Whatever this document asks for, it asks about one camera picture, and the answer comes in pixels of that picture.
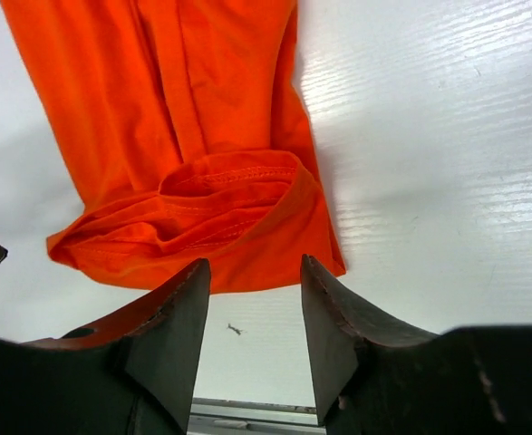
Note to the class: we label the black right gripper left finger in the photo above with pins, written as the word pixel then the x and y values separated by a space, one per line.
pixel 132 371

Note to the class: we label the aluminium mounting rail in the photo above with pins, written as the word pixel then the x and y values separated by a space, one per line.
pixel 237 417

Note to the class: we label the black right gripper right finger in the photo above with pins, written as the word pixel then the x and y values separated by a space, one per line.
pixel 373 373

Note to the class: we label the orange t-shirt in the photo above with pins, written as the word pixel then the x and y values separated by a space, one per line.
pixel 184 136

